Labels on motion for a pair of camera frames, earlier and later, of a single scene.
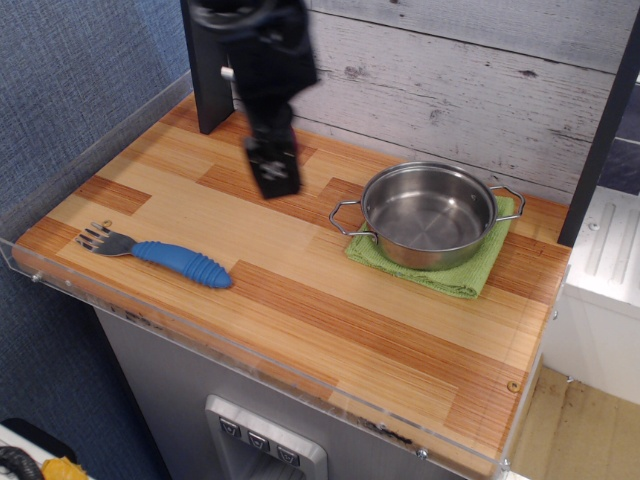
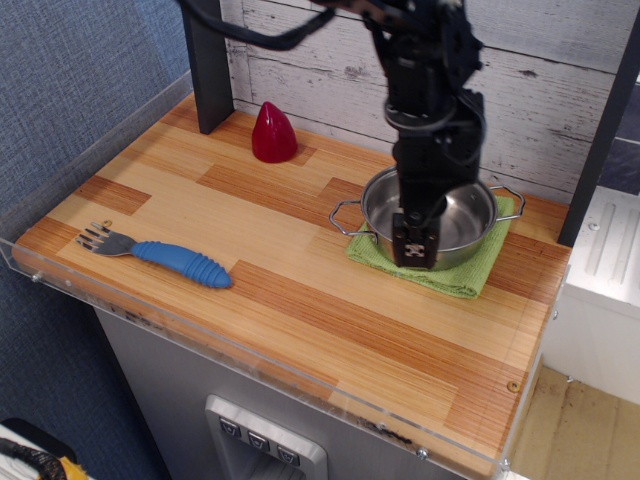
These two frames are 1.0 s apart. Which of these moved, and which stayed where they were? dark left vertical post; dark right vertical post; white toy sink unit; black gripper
Moved: black gripper
Stayed: dark left vertical post; dark right vertical post; white toy sink unit
